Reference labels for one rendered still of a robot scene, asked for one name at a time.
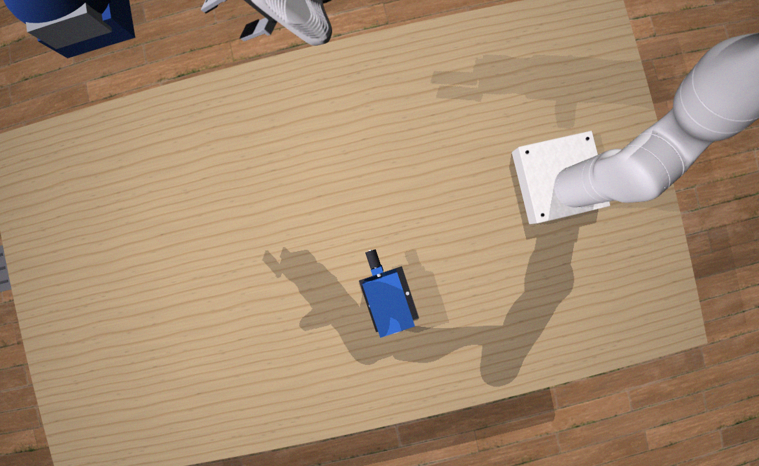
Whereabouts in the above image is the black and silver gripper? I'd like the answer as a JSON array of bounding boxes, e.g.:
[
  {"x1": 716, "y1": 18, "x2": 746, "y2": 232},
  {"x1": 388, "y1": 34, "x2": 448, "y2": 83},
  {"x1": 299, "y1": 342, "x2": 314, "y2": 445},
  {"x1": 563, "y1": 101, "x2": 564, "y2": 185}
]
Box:
[{"x1": 201, "y1": 0, "x2": 332, "y2": 46}]

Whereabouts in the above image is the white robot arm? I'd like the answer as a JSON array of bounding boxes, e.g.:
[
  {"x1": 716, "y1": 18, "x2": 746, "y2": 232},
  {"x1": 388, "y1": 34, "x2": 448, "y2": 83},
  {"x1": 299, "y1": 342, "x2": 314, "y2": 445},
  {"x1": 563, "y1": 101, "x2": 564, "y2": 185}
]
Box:
[{"x1": 554, "y1": 33, "x2": 759, "y2": 208}]

